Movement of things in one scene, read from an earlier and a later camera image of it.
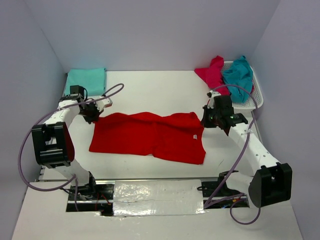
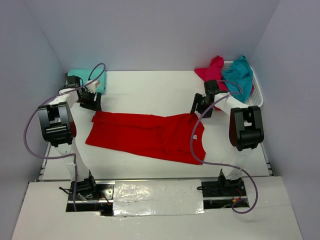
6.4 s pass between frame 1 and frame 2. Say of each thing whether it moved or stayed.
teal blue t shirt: stayed
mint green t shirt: stayed
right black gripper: moved
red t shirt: stayed
